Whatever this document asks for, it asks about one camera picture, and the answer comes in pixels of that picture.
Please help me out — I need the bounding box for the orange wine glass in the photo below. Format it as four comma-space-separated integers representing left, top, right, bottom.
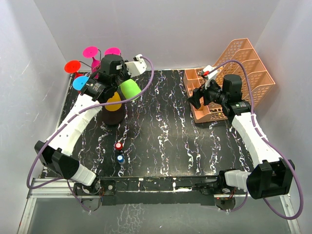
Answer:
105, 92, 123, 112

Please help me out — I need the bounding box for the aluminium base frame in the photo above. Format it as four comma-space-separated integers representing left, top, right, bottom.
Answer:
18, 176, 301, 234

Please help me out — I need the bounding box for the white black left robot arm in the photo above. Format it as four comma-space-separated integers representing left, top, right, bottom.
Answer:
35, 54, 146, 195

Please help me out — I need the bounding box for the blue wine glass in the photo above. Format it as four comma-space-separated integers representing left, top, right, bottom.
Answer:
72, 76, 89, 94

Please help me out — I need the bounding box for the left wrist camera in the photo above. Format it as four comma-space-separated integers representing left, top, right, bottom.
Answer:
125, 54, 147, 78

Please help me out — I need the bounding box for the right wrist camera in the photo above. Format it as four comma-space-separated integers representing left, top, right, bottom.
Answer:
200, 65, 218, 89

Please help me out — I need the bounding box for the peach plastic file organizer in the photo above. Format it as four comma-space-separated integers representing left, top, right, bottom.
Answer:
183, 38, 276, 124

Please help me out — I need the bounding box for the pink wine glass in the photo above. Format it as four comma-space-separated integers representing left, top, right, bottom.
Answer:
104, 47, 121, 56
82, 46, 100, 73

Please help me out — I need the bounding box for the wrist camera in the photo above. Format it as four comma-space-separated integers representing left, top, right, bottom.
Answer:
200, 65, 218, 89
125, 54, 147, 78

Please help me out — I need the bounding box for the copper wire wine glass rack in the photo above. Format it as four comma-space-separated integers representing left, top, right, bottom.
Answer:
78, 48, 126, 126

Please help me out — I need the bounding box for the green wine glass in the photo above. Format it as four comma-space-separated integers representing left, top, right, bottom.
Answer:
120, 79, 141, 99

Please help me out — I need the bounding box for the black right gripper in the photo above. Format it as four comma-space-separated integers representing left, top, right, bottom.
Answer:
187, 77, 228, 109

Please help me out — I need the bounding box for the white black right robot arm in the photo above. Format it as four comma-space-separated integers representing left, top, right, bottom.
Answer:
188, 74, 294, 199

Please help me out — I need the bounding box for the red wine glass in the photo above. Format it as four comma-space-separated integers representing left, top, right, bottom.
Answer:
64, 60, 83, 78

